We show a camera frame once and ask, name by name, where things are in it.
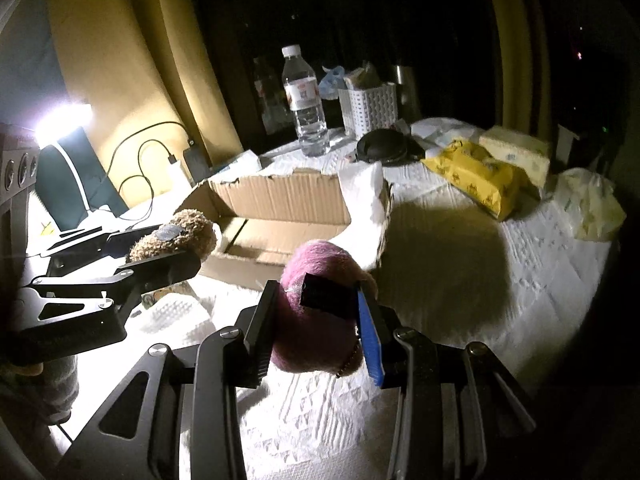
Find beige sachets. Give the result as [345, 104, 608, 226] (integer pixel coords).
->
[344, 62, 385, 92]

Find metal thermos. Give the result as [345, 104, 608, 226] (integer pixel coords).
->
[391, 64, 421, 121]

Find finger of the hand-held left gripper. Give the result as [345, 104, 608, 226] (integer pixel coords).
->
[47, 226, 151, 262]
[15, 249, 202, 350]

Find yellow tissue packet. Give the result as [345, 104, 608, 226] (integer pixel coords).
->
[421, 139, 531, 222]

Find blue plastic bag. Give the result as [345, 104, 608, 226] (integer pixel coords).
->
[318, 65, 347, 100]

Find crumpled white yellow packet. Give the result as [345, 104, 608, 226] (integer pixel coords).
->
[552, 167, 627, 241]

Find clear plastic water bottle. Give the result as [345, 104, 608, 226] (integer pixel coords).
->
[281, 45, 331, 157]

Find white towel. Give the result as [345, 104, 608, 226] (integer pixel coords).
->
[320, 162, 388, 271]

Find pale yellow tissue box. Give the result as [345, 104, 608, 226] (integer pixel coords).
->
[479, 126, 551, 188]

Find white charger plug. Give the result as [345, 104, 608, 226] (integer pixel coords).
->
[167, 155, 190, 187]

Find pink plush toy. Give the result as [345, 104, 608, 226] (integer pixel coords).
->
[272, 240, 379, 376]

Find dark green pad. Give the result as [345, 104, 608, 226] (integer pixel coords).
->
[36, 127, 128, 231]

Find white desk lamp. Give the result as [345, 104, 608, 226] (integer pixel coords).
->
[35, 102, 101, 221]

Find person's left forearm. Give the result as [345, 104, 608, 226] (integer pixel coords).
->
[27, 354, 82, 423]

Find white tissue pack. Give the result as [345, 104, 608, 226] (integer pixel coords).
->
[212, 152, 263, 178]

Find cardboard box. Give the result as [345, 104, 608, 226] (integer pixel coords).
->
[172, 167, 396, 293]

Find brown plush toy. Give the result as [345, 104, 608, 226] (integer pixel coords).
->
[125, 208, 218, 263]

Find white plastic basket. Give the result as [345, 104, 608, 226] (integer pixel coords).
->
[338, 81, 399, 139]

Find white crumpled packets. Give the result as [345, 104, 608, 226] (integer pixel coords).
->
[411, 117, 483, 148]

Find black cable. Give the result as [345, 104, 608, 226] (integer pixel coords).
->
[107, 121, 193, 196]

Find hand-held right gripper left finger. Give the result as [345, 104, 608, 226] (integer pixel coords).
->
[57, 280, 281, 480]

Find dark power bank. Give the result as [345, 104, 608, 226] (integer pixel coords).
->
[182, 146, 211, 181]

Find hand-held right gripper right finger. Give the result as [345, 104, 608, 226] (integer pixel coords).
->
[357, 287, 538, 480]

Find yellow curtain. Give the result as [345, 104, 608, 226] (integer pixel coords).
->
[480, 0, 546, 128]
[45, 0, 246, 181]

